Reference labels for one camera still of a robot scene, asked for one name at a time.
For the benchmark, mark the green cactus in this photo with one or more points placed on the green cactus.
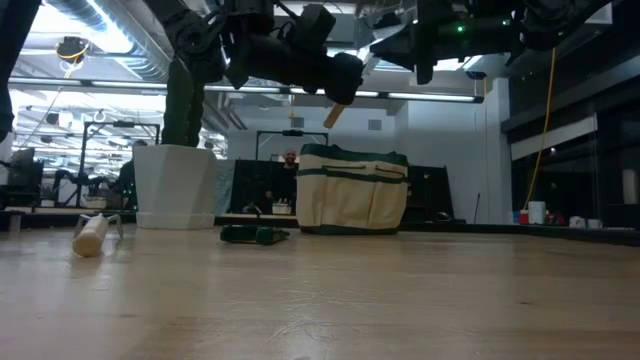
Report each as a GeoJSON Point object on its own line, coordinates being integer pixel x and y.
{"type": "Point", "coordinates": [182, 115]}

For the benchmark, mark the long fluorescent light tube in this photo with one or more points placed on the long fluorescent light tube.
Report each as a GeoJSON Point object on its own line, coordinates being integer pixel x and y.
{"type": "Point", "coordinates": [430, 96]}

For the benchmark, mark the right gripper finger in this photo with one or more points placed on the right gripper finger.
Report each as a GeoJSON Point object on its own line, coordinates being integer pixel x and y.
{"type": "Point", "coordinates": [400, 50]}

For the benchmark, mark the black pruning shears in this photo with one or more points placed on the black pruning shears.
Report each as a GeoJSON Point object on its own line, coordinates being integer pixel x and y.
{"type": "Point", "coordinates": [250, 234]}

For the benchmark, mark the person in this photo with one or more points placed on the person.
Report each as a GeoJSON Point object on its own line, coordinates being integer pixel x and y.
{"type": "Point", "coordinates": [127, 180]}
{"type": "Point", "coordinates": [289, 160]}

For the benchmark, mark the silver ventilation duct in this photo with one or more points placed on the silver ventilation duct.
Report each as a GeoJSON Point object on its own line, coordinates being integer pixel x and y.
{"type": "Point", "coordinates": [90, 10]}

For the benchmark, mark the black aluminium table frame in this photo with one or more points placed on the black aluminium table frame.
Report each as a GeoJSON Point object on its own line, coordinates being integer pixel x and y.
{"type": "Point", "coordinates": [550, 234]}

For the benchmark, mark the red cup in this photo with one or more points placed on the red cup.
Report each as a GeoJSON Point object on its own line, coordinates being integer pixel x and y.
{"type": "Point", "coordinates": [523, 218]}

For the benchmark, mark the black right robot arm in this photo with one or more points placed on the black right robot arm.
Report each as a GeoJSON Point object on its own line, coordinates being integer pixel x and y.
{"type": "Point", "coordinates": [550, 20]}

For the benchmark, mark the black partition panel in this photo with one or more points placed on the black partition panel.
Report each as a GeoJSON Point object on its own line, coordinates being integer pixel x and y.
{"type": "Point", "coordinates": [250, 185]}
{"type": "Point", "coordinates": [430, 195]}

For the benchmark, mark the grey fabric panel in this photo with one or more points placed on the grey fabric panel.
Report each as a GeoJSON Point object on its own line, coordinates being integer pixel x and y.
{"type": "Point", "coordinates": [225, 187]}

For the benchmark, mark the white hexagonal plant pot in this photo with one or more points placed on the white hexagonal plant pot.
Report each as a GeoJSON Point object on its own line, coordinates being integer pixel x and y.
{"type": "Point", "coordinates": [175, 185]}

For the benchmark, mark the grey square vent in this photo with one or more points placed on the grey square vent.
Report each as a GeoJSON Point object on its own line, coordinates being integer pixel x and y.
{"type": "Point", "coordinates": [375, 125]}
{"type": "Point", "coordinates": [297, 123]}

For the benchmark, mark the beige green gardening bag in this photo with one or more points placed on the beige green gardening bag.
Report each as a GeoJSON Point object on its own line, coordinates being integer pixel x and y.
{"type": "Point", "coordinates": [350, 200]}

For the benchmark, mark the white paper roll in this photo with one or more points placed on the white paper roll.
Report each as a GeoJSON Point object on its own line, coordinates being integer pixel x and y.
{"type": "Point", "coordinates": [537, 212]}

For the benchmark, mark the white mug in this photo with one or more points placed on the white mug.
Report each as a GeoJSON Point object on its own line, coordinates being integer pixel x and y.
{"type": "Point", "coordinates": [577, 223]}
{"type": "Point", "coordinates": [595, 224]}

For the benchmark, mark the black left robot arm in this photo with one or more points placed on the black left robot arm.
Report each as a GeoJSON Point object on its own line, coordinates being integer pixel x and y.
{"type": "Point", "coordinates": [195, 40]}

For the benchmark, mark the black metal gantry frame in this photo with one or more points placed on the black metal gantry frame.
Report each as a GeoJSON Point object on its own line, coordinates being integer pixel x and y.
{"type": "Point", "coordinates": [292, 133]}
{"type": "Point", "coordinates": [120, 124]}

